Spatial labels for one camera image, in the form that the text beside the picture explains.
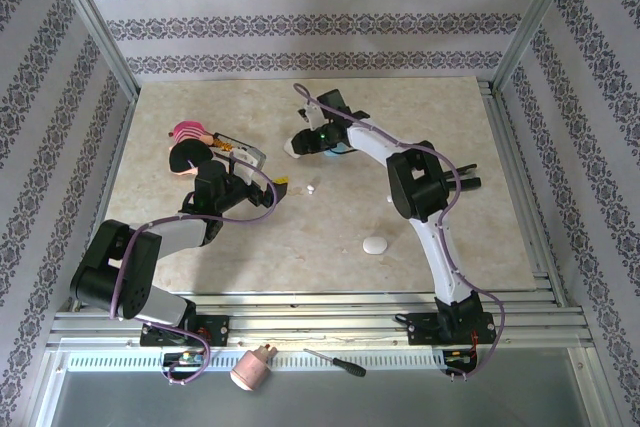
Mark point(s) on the blue earbud charging case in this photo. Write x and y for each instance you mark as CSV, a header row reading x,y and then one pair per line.
x,y
336,153

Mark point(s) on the white earbud charging case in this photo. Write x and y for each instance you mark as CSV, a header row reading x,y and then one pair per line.
x,y
375,246

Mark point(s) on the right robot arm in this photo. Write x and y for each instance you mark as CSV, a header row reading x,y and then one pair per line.
x,y
372,142

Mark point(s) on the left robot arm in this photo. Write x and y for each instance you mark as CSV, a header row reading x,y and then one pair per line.
x,y
182,229

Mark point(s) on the doll with black hair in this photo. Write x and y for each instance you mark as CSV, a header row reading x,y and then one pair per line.
x,y
190,154

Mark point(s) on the small circuit board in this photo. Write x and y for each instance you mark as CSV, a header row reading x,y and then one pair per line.
x,y
186,358
457,358

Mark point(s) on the pink cylindrical part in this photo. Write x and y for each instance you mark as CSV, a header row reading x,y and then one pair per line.
x,y
249,369

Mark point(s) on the grey metal sheet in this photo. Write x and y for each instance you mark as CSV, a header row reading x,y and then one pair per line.
x,y
320,402

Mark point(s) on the aluminium side rail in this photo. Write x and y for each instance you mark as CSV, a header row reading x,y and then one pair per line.
x,y
114,157
507,147

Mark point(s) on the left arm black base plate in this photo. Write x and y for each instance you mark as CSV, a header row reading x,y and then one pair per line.
x,y
220,329

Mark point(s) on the aluminium mounting rail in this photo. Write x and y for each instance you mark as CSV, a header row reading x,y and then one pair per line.
x,y
320,327

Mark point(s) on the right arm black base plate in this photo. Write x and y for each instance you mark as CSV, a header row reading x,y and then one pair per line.
x,y
422,329

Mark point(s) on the aluminium frame post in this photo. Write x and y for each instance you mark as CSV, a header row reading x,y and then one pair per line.
x,y
538,22
100,32

